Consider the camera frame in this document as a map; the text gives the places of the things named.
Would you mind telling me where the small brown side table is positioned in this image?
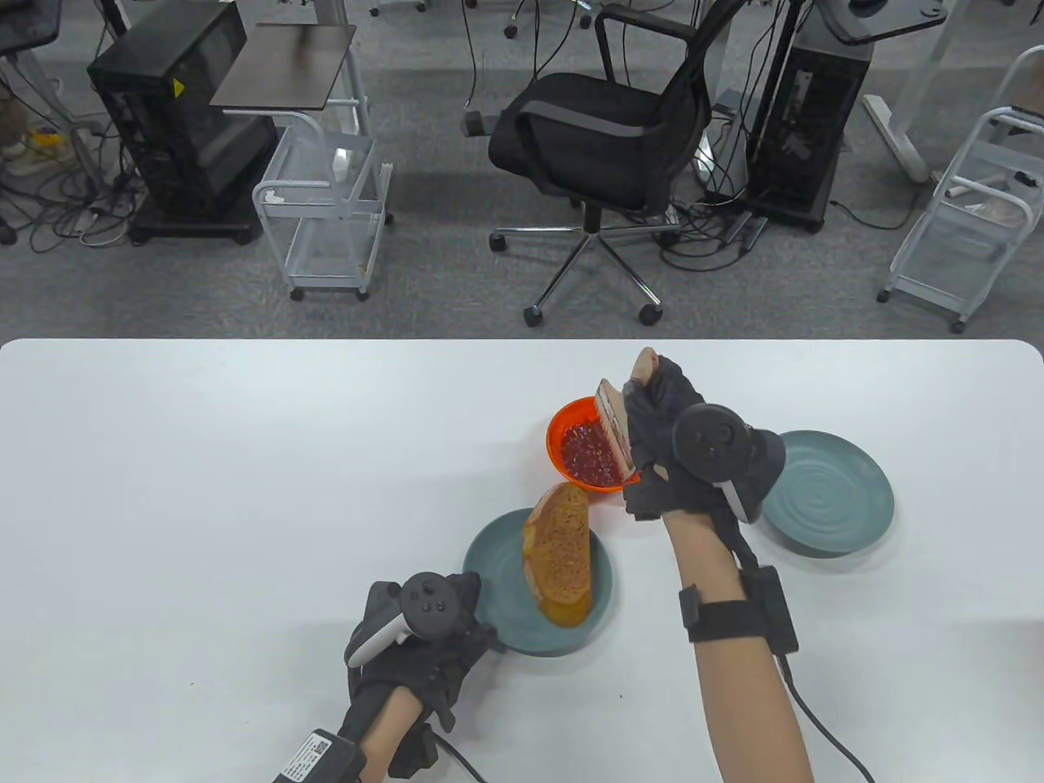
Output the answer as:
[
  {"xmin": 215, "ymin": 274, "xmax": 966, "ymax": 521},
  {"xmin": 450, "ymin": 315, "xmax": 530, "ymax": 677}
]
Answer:
[{"xmin": 210, "ymin": 23, "xmax": 358, "ymax": 111}]

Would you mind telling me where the orange plastic bowl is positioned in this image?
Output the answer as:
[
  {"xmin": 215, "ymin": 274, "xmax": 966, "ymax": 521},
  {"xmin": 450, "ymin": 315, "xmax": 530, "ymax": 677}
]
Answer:
[{"xmin": 545, "ymin": 396, "xmax": 633, "ymax": 495}]

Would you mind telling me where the person's right forearm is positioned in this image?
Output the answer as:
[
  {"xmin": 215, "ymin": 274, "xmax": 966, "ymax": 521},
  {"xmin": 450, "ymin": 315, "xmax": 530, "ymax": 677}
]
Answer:
[{"xmin": 662, "ymin": 510, "xmax": 816, "ymax": 783}]

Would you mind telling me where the teal round plate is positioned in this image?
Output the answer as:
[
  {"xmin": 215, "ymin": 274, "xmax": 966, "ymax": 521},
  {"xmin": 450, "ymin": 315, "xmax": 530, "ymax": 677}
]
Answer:
[
  {"xmin": 754, "ymin": 430, "xmax": 896, "ymax": 558},
  {"xmin": 462, "ymin": 507, "xmax": 613, "ymax": 657}
]

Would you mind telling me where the tangle of floor cables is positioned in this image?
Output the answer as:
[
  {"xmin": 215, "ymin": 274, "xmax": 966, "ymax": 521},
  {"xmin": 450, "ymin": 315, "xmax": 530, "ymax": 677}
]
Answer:
[{"xmin": 0, "ymin": 155, "xmax": 148, "ymax": 254}]

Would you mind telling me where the white desk leg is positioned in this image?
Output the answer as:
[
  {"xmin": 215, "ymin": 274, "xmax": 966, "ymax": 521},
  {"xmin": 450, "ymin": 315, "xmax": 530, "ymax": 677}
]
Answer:
[{"xmin": 863, "ymin": 0, "xmax": 971, "ymax": 184}]

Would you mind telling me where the toasted bread slice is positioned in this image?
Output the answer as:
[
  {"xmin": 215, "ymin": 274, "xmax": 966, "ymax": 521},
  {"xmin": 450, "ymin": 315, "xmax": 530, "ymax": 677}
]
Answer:
[{"xmin": 522, "ymin": 481, "xmax": 594, "ymax": 627}]

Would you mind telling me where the black cable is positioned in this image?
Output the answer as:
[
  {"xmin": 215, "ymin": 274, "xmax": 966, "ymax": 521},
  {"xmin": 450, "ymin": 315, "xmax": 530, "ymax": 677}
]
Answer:
[
  {"xmin": 775, "ymin": 652, "xmax": 880, "ymax": 783},
  {"xmin": 432, "ymin": 734, "xmax": 482, "ymax": 783}
]

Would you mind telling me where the person's left forearm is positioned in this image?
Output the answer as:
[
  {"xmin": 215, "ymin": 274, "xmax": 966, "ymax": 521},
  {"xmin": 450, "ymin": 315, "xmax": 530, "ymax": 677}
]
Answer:
[{"xmin": 359, "ymin": 689, "xmax": 425, "ymax": 783}]

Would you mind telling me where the wooden brush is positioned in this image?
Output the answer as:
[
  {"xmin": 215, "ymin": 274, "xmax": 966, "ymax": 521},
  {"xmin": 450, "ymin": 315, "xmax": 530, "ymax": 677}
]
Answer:
[{"xmin": 594, "ymin": 347, "xmax": 660, "ymax": 489}]

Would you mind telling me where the white wire cart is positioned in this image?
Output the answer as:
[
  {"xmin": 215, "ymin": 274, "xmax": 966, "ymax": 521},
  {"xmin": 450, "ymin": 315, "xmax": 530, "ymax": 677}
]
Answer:
[
  {"xmin": 251, "ymin": 110, "xmax": 396, "ymax": 303},
  {"xmin": 877, "ymin": 45, "xmax": 1044, "ymax": 334}
]

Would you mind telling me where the black and white handheld controller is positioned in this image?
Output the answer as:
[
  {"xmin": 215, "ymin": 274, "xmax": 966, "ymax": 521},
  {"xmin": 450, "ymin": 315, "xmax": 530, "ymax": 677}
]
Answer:
[
  {"xmin": 673, "ymin": 404, "xmax": 788, "ymax": 524},
  {"xmin": 344, "ymin": 573, "xmax": 459, "ymax": 670}
]

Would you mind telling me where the person's right hand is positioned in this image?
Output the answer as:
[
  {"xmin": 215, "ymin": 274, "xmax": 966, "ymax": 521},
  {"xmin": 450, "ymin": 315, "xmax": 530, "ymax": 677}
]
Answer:
[{"xmin": 622, "ymin": 355, "xmax": 735, "ymax": 521}]

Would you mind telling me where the black office chair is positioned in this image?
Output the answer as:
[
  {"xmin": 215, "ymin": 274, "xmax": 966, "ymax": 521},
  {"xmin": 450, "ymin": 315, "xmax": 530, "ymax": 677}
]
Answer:
[{"xmin": 488, "ymin": 0, "xmax": 751, "ymax": 329}]

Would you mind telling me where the dark grey desk top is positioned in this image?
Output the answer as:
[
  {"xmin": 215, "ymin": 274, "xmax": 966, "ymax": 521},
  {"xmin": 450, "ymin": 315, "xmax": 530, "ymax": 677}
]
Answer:
[
  {"xmin": 0, "ymin": 0, "xmax": 62, "ymax": 58},
  {"xmin": 816, "ymin": 0, "xmax": 951, "ymax": 46}
]

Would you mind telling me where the person's left hand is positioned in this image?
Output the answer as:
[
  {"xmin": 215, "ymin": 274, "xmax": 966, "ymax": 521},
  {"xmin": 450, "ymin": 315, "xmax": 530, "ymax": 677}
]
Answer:
[{"xmin": 344, "ymin": 571, "xmax": 507, "ymax": 731}]

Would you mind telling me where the black computer tower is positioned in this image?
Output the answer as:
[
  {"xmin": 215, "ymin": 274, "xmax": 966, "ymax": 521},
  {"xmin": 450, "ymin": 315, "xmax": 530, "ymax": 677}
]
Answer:
[
  {"xmin": 86, "ymin": 2, "xmax": 278, "ymax": 246},
  {"xmin": 746, "ymin": 20, "xmax": 875, "ymax": 235}
]

